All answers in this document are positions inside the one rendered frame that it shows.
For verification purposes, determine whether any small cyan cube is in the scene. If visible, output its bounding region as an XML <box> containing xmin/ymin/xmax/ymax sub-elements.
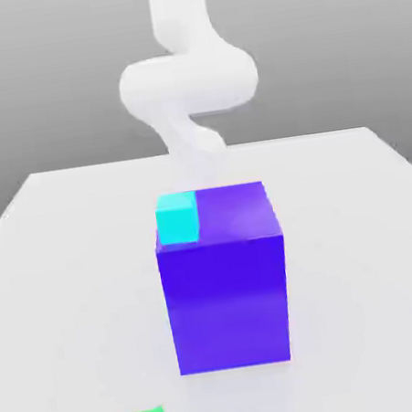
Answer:
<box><xmin>151</xmin><ymin>189</ymin><xmax>204</xmax><ymax>248</ymax></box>

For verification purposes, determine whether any large purple box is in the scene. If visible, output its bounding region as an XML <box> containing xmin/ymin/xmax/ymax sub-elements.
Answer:
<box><xmin>147</xmin><ymin>178</ymin><xmax>301</xmax><ymax>378</ymax></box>

